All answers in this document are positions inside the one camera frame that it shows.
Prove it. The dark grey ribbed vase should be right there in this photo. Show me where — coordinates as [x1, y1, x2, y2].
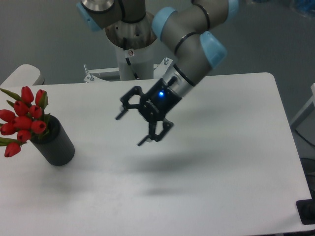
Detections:
[31, 116, 75, 166]

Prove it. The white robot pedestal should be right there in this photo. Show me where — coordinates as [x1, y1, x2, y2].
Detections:
[83, 12, 173, 84]

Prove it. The white chair armrest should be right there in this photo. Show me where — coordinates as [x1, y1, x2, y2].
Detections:
[0, 64, 45, 88]

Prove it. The white furniture at right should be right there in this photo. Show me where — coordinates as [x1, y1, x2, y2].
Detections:
[289, 84, 315, 130]

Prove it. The black corner device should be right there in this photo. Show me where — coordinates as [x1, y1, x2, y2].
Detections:
[296, 199, 315, 225]

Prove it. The red tulip bouquet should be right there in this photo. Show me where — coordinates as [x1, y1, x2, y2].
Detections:
[0, 86, 50, 158]

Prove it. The black cable on pedestal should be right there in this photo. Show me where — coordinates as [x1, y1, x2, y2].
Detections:
[125, 57, 140, 81]

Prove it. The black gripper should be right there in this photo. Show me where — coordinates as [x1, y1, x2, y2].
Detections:
[114, 78, 183, 147]

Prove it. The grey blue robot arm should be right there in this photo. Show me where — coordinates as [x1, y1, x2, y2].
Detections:
[77, 0, 239, 142]

